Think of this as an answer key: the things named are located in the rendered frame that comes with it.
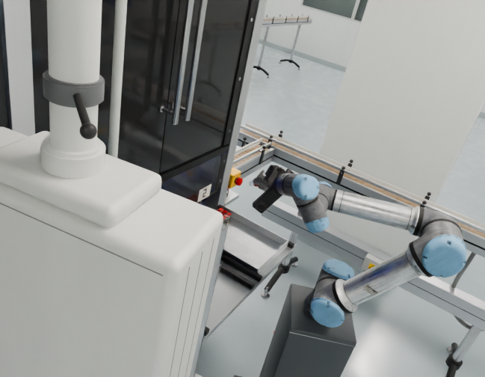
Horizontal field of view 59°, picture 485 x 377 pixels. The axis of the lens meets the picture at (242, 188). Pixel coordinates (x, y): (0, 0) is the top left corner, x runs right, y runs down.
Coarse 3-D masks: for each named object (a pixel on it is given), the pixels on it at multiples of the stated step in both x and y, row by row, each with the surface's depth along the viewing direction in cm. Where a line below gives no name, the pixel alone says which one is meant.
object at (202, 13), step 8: (200, 0) 120; (200, 8) 121; (200, 16) 122; (200, 24) 123; (200, 32) 124; (200, 40) 126; (192, 56) 128; (192, 64) 129; (192, 72) 130; (192, 80) 131; (192, 88) 132; (192, 96) 134
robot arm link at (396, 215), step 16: (320, 192) 141; (336, 192) 143; (336, 208) 142; (352, 208) 141; (368, 208) 139; (384, 208) 138; (400, 208) 138; (416, 208) 138; (400, 224) 138; (416, 224) 135
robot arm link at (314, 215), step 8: (312, 200) 131; (320, 200) 134; (304, 208) 132; (312, 208) 132; (320, 208) 133; (304, 216) 134; (312, 216) 132; (320, 216) 133; (312, 224) 133; (320, 224) 133; (328, 224) 135; (312, 232) 135
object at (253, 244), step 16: (224, 208) 195; (240, 224) 191; (256, 224) 188; (240, 240) 181; (256, 240) 183; (272, 240) 186; (240, 256) 172; (256, 256) 174; (272, 256) 171; (256, 272) 163
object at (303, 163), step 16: (256, 128) 273; (240, 144) 273; (272, 144) 264; (272, 160) 264; (288, 160) 258; (304, 160) 253; (320, 160) 250; (352, 160) 250; (320, 176) 250; (336, 176) 245; (352, 176) 242; (368, 176) 244; (352, 192) 243; (368, 192) 238; (384, 192) 238; (432, 208) 224; (464, 224) 219; (480, 224) 221; (464, 240) 219; (480, 240) 215
